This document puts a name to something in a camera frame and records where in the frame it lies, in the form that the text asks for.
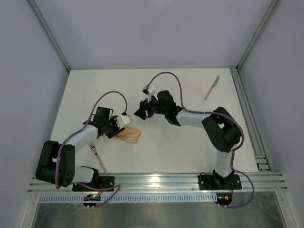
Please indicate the peach cloth napkin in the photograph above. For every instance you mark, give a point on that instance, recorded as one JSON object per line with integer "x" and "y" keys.
{"x": 129, "y": 135}

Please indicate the right controller board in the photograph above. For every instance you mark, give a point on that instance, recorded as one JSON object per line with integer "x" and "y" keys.
{"x": 223, "y": 201}

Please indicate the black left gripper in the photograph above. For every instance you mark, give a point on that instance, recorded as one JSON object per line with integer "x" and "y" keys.
{"x": 114, "y": 131}

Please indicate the left controller board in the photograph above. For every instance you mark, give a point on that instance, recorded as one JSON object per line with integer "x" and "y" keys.
{"x": 91, "y": 200}

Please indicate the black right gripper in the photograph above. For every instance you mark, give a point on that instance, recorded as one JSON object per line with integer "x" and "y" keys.
{"x": 147, "y": 109}

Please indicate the left aluminium frame post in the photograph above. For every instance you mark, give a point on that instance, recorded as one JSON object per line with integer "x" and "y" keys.
{"x": 46, "y": 29}

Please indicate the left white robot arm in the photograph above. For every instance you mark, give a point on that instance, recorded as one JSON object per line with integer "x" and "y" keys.
{"x": 57, "y": 162}

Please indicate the right aluminium frame post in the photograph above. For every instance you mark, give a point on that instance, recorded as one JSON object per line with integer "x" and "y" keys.
{"x": 271, "y": 9}

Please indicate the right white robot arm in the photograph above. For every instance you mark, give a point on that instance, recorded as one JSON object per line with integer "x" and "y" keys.
{"x": 222, "y": 130}

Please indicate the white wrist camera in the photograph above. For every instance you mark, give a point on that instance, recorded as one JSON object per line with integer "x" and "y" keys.
{"x": 149, "y": 91}
{"x": 123, "y": 120}

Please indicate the pink-handled table knife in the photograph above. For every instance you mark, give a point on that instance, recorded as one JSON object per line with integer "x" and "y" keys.
{"x": 211, "y": 88}

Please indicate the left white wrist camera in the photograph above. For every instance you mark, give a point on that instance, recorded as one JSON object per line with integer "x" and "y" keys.
{"x": 123, "y": 120}

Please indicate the aluminium frame post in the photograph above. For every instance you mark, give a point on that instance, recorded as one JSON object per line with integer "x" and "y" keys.
{"x": 46, "y": 29}
{"x": 271, "y": 9}

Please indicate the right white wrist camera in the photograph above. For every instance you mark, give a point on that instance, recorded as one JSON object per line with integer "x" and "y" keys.
{"x": 149, "y": 91}

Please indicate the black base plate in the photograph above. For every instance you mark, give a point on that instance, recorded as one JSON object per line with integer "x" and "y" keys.
{"x": 206, "y": 182}
{"x": 100, "y": 182}

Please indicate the pink-handled fork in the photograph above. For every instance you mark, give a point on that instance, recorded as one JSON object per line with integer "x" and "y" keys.
{"x": 93, "y": 149}

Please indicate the slotted grey cable duct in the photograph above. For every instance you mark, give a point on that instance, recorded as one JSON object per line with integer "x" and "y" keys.
{"x": 132, "y": 198}

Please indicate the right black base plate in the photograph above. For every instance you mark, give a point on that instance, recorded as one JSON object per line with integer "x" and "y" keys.
{"x": 206, "y": 182}

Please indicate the right aluminium side rail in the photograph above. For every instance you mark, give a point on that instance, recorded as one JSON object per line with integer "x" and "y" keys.
{"x": 254, "y": 134}

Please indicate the controller board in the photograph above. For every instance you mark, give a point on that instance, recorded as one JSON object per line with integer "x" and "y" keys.
{"x": 223, "y": 201}
{"x": 91, "y": 200}

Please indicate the aluminium mounting rail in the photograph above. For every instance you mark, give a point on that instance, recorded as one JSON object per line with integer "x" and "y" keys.
{"x": 171, "y": 183}

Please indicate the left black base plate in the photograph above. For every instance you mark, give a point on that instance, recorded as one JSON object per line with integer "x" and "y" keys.
{"x": 100, "y": 182}

